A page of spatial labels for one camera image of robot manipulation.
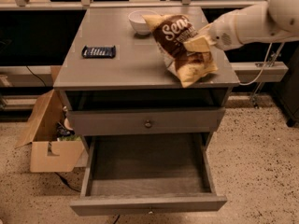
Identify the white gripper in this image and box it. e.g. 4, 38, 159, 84
183, 9, 242, 52

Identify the brown and yellow chip bag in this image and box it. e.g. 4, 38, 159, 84
143, 14, 218, 88

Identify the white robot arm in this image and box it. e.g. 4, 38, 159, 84
184, 0, 299, 52

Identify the grey wooden drawer cabinet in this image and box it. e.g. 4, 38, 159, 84
52, 6, 241, 151

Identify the closed grey top drawer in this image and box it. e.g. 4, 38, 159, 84
67, 107, 225, 136

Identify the open grey middle drawer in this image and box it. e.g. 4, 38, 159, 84
70, 133, 227, 216

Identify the white ceramic bowl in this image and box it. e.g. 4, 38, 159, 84
128, 9, 156, 35

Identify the dark blue snack bar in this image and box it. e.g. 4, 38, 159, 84
81, 46, 116, 59

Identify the open cardboard box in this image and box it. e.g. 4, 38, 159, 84
15, 90, 88, 173

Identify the black floor cable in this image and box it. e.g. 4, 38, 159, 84
54, 172, 82, 194

